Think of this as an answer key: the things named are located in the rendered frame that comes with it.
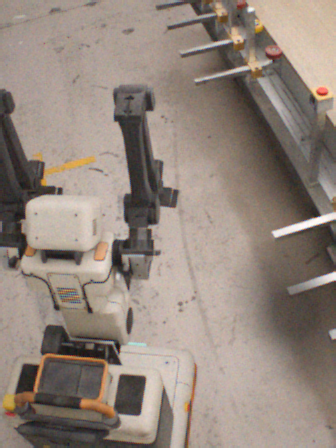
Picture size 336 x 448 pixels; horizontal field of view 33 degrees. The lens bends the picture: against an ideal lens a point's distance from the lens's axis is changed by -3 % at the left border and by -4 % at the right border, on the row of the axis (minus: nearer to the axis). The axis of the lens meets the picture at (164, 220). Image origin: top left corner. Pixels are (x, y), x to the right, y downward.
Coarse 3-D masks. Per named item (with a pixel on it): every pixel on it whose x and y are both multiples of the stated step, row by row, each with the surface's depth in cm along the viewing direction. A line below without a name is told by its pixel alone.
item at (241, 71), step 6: (270, 60) 284; (276, 60) 283; (246, 66) 282; (264, 66) 282; (270, 66) 283; (276, 66) 284; (222, 72) 281; (228, 72) 281; (234, 72) 281; (240, 72) 281; (246, 72) 282; (198, 78) 280; (204, 78) 280; (210, 78) 280; (216, 78) 280; (222, 78) 281; (228, 78) 282; (198, 84) 280; (204, 84) 281
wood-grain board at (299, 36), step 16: (256, 0) 307; (272, 0) 305; (288, 0) 304; (304, 0) 303; (320, 0) 301; (256, 16) 298; (272, 16) 296; (288, 16) 295; (304, 16) 293; (320, 16) 292; (272, 32) 287; (288, 32) 286; (304, 32) 285; (320, 32) 283; (288, 48) 278; (304, 48) 276; (320, 48) 275; (288, 64) 274; (304, 64) 269; (320, 64) 268; (304, 80) 262; (320, 80) 261
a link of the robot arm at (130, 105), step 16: (128, 96) 157; (144, 96) 158; (128, 112) 156; (128, 128) 158; (128, 144) 161; (128, 160) 165; (144, 160) 168; (144, 176) 170; (144, 192) 173; (128, 208) 179
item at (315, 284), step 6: (324, 276) 203; (330, 276) 203; (306, 282) 202; (312, 282) 202; (318, 282) 202; (324, 282) 201; (330, 282) 202; (288, 288) 202; (294, 288) 202; (300, 288) 201; (306, 288) 201; (312, 288) 201; (318, 288) 203; (288, 294) 203; (294, 294) 201; (300, 294) 202
